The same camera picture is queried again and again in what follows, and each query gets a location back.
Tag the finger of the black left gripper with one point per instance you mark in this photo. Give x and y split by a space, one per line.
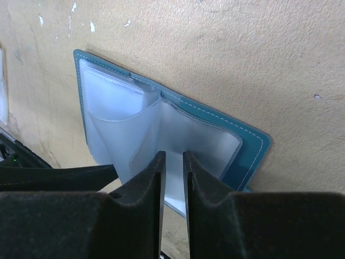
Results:
79 179

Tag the white plastic card packet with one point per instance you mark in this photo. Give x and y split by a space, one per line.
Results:
4 91

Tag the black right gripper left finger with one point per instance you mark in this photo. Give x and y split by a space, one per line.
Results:
125 223

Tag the blue leather card holder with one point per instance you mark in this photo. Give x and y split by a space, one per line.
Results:
128 118

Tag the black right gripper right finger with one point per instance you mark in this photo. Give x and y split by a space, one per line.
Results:
223 223

